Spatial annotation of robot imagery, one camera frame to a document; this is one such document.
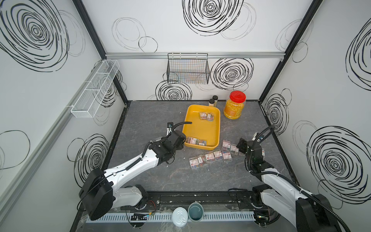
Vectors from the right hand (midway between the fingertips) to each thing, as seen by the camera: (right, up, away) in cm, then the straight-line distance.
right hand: (246, 141), depth 86 cm
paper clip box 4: (-17, -9, +2) cm, 19 cm away
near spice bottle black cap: (-17, +27, +23) cm, 39 cm away
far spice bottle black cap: (-14, +30, +27) cm, 43 cm away
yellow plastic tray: (-26, +5, +16) cm, 31 cm away
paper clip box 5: (-12, -9, 0) cm, 15 cm away
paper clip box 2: (-28, -11, 0) cm, 30 cm away
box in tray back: (-19, +14, +21) cm, 32 cm away
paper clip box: (-32, -12, -2) cm, 34 cm away
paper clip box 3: (-22, -9, 0) cm, 24 cm away
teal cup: (-32, -32, -16) cm, 48 cm away
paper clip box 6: (-11, -3, +5) cm, 13 cm away
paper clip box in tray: (-24, +16, +22) cm, 36 cm away
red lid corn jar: (-3, +22, +15) cm, 27 cm away
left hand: (-43, +3, -4) cm, 43 cm away
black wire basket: (-33, +57, +37) cm, 75 cm away
